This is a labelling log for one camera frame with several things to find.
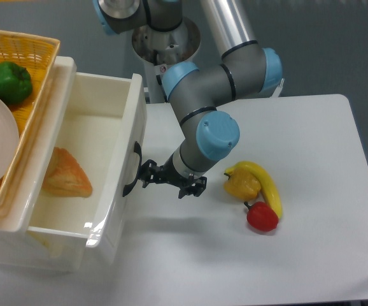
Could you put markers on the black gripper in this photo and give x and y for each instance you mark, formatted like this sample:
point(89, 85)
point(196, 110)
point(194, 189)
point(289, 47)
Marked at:
point(151, 173)

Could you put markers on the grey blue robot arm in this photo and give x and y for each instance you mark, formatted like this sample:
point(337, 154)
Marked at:
point(195, 94)

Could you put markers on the yellow bell pepper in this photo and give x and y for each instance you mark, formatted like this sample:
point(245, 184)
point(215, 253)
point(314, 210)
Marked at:
point(242, 184)

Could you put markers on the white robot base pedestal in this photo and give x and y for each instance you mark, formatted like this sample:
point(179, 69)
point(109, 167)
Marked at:
point(161, 50)

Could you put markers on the yellow woven basket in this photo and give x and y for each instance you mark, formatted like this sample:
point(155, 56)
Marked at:
point(26, 61)

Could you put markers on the white top drawer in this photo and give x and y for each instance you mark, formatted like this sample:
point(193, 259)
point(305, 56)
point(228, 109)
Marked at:
point(105, 117)

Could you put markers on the white drawer cabinet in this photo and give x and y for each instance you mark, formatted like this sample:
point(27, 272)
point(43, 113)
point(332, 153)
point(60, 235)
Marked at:
point(21, 243)

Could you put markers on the red bell pepper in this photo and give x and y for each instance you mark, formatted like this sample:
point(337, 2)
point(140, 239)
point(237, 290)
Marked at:
point(261, 217)

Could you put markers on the yellow banana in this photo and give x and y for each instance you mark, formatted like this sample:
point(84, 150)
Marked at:
point(269, 190)

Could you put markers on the green bell pepper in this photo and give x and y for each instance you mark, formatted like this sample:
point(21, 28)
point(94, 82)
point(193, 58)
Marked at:
point(15, 83)

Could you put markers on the croissant pastry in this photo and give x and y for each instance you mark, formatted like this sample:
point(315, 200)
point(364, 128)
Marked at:
point(65, 177)

